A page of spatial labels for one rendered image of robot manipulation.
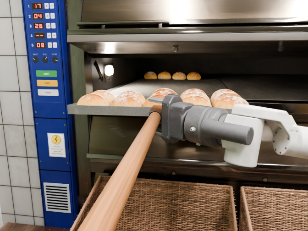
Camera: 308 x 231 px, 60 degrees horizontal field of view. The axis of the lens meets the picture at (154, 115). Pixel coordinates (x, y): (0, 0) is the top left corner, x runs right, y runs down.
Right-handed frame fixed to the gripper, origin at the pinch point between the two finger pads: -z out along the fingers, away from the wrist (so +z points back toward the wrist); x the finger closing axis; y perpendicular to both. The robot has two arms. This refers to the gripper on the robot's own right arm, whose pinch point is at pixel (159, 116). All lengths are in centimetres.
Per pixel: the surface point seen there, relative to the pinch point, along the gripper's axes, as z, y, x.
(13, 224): -78, 14, -62
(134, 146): 15.4, 23.7, 1.6
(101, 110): -18.5, 4.4, -0.3
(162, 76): -80, -96, 0
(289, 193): 21, -51, -36
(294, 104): 18, -55, -2
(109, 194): 24.0, 35.5, 1.6
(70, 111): -26.4, 9.9, -0.9
